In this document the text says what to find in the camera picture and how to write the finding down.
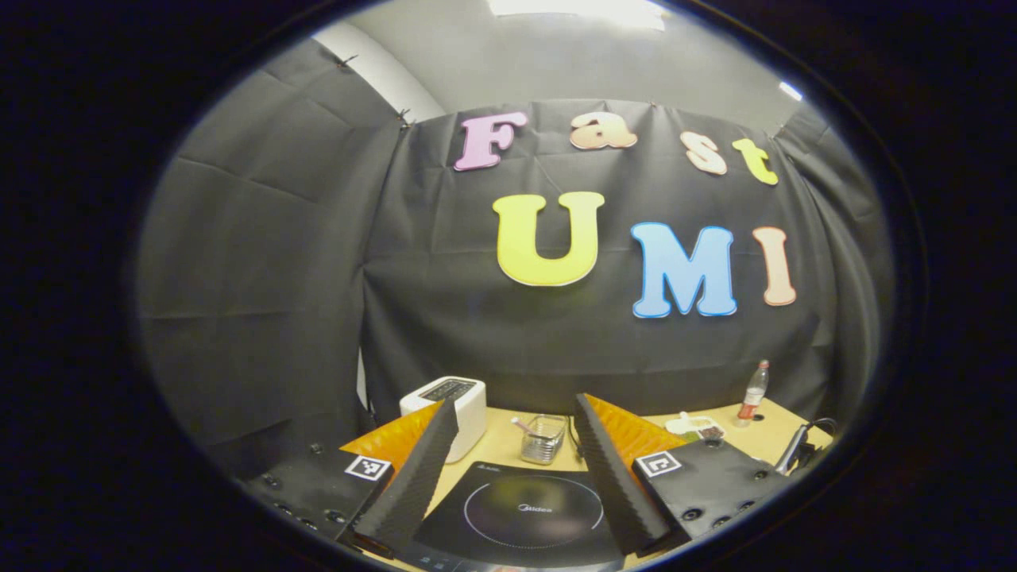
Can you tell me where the large ceiling light panel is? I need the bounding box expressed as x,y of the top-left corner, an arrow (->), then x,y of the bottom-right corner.
489,0 -> 667,31

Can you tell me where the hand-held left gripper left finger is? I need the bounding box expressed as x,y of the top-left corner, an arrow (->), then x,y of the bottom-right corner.
238,400 -> 460,557

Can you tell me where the black induction cooktop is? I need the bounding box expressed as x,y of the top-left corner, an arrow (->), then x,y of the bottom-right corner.
397,461 -> 628,572

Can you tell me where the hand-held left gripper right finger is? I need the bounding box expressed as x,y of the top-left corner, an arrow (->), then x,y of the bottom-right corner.
574,393 -> 795,557

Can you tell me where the white divided bean dish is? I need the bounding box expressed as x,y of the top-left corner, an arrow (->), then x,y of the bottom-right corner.
666,412 -> 725,443

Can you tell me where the clear plastic water bottle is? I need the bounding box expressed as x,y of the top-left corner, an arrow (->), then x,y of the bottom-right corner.
737,359 -> 771,422

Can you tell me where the white toaster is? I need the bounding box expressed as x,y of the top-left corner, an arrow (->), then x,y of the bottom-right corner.
399,376 -> 487,464

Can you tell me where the small wire basket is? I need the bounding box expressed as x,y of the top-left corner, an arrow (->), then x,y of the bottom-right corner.
520,414 -> 567,466

